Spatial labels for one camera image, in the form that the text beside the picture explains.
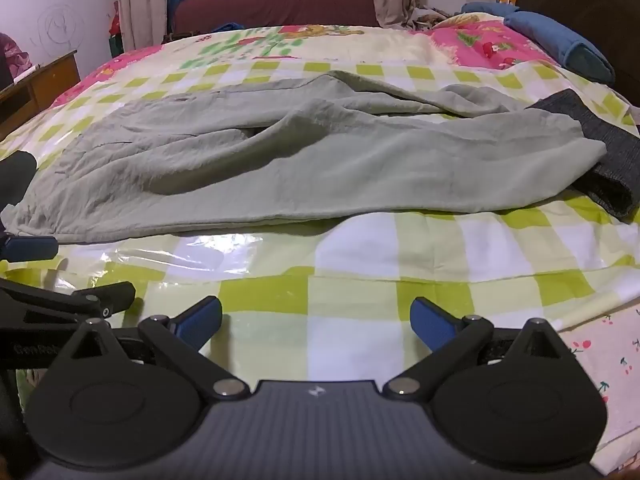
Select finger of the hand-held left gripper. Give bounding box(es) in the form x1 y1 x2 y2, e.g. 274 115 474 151
0 151 58 263
0 280 137 319

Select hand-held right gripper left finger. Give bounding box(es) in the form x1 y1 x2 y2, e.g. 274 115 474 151
55 296 251 401

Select wooden side cabinet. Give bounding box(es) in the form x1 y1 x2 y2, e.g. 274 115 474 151
0 50 82 129

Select pink printed quilt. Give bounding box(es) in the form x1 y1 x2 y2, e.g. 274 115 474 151
407 11 563 72

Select maroon sofa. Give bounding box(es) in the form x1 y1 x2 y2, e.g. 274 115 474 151
172 0 382 37

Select pink patterned cloth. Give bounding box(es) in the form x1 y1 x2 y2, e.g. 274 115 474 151
0 32 33 84

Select dark grey ribbed garment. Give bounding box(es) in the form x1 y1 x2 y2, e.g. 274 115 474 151
525 88 640 220

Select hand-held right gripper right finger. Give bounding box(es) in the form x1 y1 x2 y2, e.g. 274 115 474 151
382 297 576 402

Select grey-green pants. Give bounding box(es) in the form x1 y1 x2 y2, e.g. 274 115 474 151
0 70 608 246

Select blue pillow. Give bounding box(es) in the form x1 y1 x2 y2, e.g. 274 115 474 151
503 10 617 85

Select cherry print sheet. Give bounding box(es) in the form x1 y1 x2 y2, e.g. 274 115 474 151
556 300 640 476

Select dark blue cloth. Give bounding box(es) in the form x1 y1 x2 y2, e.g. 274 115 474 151
460 1 521 17

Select dark wooden headboard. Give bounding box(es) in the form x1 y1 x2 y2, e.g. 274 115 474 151
515 0 640 107

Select red and green object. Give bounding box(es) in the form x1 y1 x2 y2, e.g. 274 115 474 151
107 1 124 56

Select green checked bed sheet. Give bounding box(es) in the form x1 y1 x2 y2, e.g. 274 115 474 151
0 22 640 396

